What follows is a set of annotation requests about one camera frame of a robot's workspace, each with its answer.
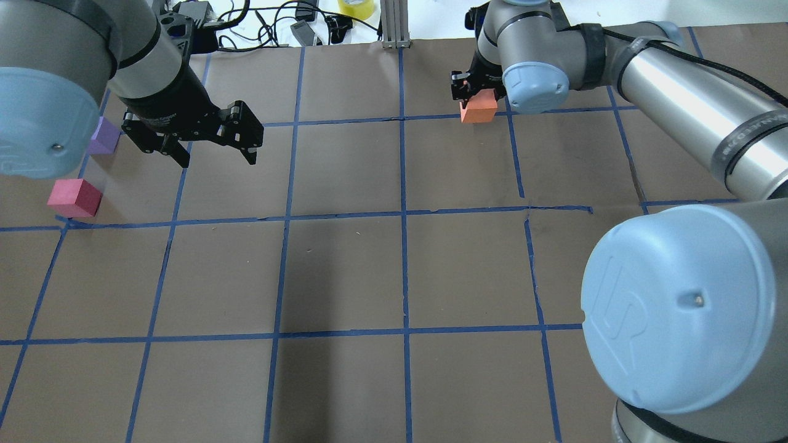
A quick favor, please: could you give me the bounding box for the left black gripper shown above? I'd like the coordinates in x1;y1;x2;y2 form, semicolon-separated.
121;68;265;169

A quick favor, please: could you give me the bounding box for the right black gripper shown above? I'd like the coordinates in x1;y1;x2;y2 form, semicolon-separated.
450;6;507;103

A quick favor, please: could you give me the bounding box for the pink foam cube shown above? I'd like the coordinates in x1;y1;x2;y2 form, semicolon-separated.
47;178;103;218

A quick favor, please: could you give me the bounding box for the aluminium frame post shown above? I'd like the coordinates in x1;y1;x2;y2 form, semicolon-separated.
379;0;412;49

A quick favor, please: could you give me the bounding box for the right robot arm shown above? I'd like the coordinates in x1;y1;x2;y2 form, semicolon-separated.
451;1;786;442

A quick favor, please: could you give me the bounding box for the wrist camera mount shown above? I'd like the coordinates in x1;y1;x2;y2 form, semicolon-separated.
151;1;219;61

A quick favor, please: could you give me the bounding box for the black power adapter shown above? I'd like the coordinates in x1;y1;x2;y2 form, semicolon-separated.
290;20;324;47

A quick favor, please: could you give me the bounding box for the orange foam cube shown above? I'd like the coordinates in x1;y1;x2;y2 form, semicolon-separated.
460;88;498;124

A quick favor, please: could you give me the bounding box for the purple foam cube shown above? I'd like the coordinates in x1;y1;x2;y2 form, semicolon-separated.
86;117;121;155

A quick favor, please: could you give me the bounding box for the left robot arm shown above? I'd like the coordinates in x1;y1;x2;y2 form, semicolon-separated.
1;1;264;179

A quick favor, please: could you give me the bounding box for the yellow tape roll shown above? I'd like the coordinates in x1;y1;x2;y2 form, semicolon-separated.
337;0;376;21

